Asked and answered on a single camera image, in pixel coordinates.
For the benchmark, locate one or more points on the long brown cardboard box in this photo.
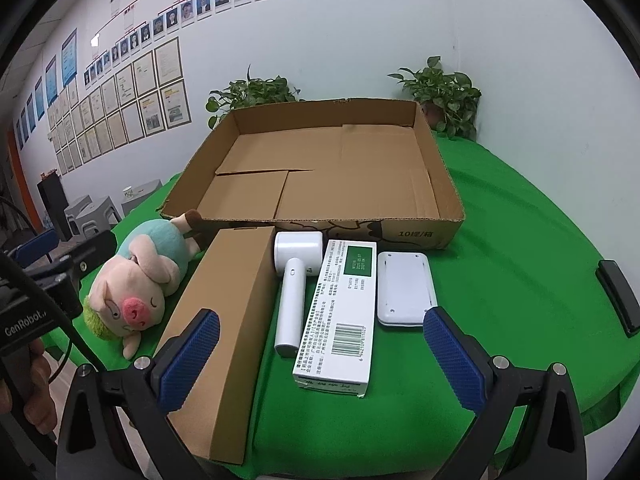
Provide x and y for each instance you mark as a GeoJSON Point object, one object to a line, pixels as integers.
{"type": "Point", "coordinates": [225, 310]}

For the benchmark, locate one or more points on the white hair dryer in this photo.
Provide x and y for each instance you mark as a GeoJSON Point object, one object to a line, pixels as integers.
{"type": "Point", "coordinates": [292, 300]}

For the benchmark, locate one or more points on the white box with green label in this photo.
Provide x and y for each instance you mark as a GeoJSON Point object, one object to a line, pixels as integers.
{"type": "Point", "coordinates": [340, 320]}

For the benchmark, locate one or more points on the pink plush pig toy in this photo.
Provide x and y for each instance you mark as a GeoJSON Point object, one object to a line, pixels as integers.
{"type": "Point", "coordinates": [145, 270]}

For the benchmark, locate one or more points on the black rectangular object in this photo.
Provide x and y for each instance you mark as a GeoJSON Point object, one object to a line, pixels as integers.
{"type": "Point", "coordinates": [620, 295]}

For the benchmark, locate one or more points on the green tablecloth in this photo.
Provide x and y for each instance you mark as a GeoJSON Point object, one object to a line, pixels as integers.
{"type": "Point", "coordinates": [525, 260]}

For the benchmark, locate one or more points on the black cabinet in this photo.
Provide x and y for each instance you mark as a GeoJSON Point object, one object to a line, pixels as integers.
{"type": "Point", "coordinates": [52, 205]}

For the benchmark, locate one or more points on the cardboard tray box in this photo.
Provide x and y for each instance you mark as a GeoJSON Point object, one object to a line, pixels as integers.
{"type": "Point", "coordinates": [325, 160]}

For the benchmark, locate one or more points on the wall of framed certificates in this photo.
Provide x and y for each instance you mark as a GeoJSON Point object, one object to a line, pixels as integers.
{"type": "Point", "coordinates": [125, 110]}

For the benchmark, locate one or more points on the blue chair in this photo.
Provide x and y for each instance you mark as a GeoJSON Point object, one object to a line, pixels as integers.
{"type": "Point", "coordinates": [35, 247]}

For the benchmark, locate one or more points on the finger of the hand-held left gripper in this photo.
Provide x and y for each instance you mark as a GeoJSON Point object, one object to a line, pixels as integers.
{"type": "Point", "coordinates": [95, 250]}

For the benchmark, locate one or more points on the grey plastic stool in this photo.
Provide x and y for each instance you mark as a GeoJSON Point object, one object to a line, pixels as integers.
{"type": "Point", "coordinates": [142, 195]}
{"type": "Point", "coordinates": [97, 215]}

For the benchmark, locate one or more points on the person's left hand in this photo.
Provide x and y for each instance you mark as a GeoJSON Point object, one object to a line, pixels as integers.
{"type": "Point", "coordinates": [40, 395]}

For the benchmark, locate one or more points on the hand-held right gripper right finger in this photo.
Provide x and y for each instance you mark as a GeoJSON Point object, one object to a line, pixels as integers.
{"type": "Point", "coordinates": [452, 360]}

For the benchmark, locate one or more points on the green plant in brown pot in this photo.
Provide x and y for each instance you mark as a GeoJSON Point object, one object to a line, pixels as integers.
{"type": "Point", "coordinates": [445, 90]}

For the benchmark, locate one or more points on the row of portrait photos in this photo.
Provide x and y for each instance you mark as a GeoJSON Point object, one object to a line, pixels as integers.
{"type": "Point", "coordinates": [200, 5]}

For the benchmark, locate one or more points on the white electronic device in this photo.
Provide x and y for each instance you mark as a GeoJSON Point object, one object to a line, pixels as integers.
{"type": "Point", "coordinates": [405, 287]}

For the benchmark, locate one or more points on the row of blue wall posters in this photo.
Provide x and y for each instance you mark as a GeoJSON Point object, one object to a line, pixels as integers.
{"type": "Point", "coordinates": [69, 57]}

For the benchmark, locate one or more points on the bushy green potted plant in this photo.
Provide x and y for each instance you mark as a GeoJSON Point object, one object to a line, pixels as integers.
{"type": "Point", "coordinates": [255, 92]}

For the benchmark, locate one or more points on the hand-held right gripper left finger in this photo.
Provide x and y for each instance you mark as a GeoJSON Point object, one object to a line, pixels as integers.
{"type": "Point", "coordinates": [192, 355]}

